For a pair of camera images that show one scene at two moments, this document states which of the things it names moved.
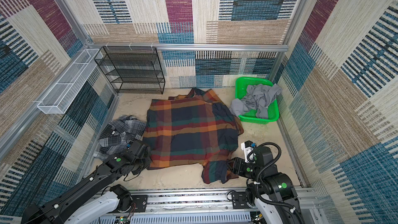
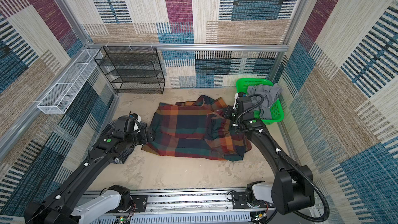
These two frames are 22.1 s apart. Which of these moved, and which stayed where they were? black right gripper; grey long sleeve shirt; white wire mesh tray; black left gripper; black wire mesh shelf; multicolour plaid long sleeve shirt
Moved: black right gripper; multicolour plaid long sleeve shirt; black left gripper
Stayed: grey long sleeve shirt; black wire mesh shelf; white wire mesh tray
